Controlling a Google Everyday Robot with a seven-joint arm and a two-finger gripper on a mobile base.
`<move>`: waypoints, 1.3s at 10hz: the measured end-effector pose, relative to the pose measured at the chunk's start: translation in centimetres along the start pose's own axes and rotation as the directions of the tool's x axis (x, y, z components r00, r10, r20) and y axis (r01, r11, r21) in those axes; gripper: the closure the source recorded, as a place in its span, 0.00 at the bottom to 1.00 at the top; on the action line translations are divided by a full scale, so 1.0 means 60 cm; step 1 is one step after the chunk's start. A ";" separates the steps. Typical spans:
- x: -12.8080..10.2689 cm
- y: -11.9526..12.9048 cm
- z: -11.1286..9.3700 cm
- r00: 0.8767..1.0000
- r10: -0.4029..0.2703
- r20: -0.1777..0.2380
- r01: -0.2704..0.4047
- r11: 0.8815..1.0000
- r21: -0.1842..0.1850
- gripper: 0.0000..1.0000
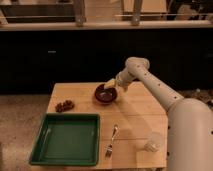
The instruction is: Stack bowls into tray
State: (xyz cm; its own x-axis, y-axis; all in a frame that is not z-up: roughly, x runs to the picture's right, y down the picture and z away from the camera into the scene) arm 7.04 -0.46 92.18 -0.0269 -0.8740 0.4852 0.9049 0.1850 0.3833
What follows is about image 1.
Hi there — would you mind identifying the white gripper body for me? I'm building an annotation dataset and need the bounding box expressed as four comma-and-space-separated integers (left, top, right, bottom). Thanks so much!
116, 70, 134, 91

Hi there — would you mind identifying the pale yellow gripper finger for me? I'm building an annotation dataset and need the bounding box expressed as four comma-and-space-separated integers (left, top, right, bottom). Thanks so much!
104, 79, 116, 89

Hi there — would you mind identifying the dark red bowl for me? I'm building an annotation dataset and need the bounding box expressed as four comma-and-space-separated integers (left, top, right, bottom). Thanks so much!
94, 84, 117, 103

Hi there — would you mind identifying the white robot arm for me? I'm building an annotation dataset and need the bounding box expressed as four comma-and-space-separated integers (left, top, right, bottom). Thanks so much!
104, 57, 213, 171

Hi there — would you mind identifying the green plastic tray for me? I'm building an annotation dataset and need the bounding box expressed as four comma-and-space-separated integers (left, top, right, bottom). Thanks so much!
29, 114, 100, 167

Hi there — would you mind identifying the brown grape bunch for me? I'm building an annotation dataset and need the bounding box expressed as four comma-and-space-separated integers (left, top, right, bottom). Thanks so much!
55, 100, 75, 113

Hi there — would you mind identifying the wooden table board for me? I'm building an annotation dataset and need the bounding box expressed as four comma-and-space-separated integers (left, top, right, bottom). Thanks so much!
30, 81, 169, 171

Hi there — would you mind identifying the white paper cup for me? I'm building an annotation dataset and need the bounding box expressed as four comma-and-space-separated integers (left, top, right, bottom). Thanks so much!
144, 132, 165, 152

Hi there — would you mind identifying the silver metal fork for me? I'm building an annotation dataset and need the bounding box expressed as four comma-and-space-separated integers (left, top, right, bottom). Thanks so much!
105, 124, 118, 157

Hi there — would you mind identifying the dark counter cabinet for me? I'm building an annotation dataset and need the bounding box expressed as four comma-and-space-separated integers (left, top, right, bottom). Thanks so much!
0, 20, 213, 94

